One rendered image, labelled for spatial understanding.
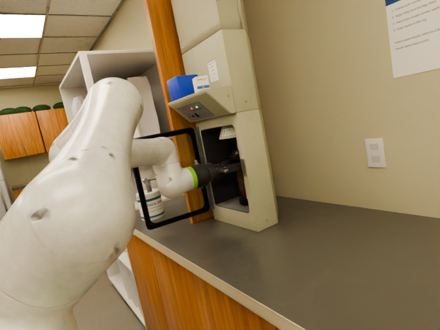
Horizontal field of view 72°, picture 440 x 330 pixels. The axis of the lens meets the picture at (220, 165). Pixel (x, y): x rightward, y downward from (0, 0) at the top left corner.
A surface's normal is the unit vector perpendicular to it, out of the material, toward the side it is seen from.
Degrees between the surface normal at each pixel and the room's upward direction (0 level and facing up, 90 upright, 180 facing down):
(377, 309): 0
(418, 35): 90
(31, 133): 90
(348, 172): 90
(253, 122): 90
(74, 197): 61
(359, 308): 0
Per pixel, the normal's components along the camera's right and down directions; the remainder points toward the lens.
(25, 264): -0.12, 0.25
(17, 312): 0.15, 0.47
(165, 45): 0.55, 0.01
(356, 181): -0.81, 0.23
